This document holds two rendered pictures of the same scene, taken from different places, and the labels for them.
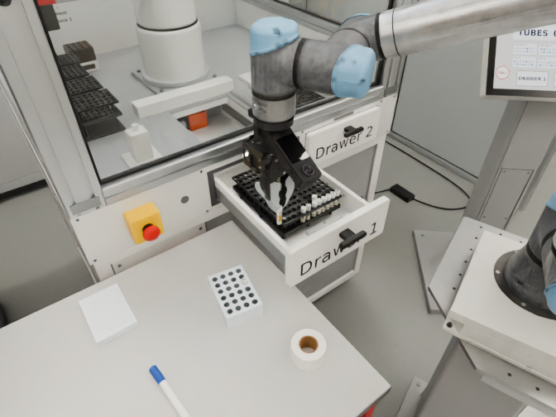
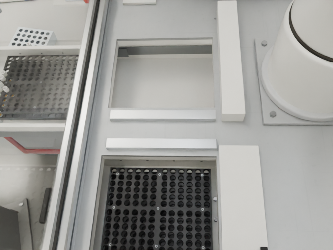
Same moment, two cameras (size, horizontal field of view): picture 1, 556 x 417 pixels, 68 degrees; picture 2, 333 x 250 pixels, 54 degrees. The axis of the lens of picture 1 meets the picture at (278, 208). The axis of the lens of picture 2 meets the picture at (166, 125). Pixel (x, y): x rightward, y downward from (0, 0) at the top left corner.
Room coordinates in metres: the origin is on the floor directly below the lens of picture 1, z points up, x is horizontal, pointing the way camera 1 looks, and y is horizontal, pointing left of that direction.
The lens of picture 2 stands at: (1.39, -0.15, 1.58)
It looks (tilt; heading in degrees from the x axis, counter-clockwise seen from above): 64 degrees down; 136
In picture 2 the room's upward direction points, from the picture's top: 9 degrees counter-clockwise
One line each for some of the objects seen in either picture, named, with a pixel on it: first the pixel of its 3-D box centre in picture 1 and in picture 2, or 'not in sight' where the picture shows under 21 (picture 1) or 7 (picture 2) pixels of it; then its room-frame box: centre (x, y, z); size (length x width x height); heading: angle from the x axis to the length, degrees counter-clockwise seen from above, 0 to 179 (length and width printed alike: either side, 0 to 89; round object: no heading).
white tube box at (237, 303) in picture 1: (234, 294); not in sight; (0.56, 0.10, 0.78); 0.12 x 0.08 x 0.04; 26
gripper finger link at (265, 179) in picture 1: (270, 179); not in sight; (0.62, 0.01, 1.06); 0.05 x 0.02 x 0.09; 132
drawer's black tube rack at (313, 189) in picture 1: (285, 195); not in sight; (0.80, -0.02, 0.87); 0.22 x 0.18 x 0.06; 36
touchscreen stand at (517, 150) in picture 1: (506, 190); not in sight; (1.28, -0.91, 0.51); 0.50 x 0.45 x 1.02; 174
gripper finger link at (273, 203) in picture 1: (266, 192); not in sight; (0.64, 0.02, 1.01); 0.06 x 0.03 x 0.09; 42
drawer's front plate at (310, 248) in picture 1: (338, 239); not in sight; (0.64, -0.14, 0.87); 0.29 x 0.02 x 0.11; 126
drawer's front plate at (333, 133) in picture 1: (343, 136); not in sight; (1.09, -0.20, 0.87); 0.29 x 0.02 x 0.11; 126
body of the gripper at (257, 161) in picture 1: (270, 142); not in sight; (0.65, 0.01, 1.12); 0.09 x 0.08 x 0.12; 42
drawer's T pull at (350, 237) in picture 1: (348, 236); not in sight; (0.62, -0.15, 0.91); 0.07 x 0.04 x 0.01; 126
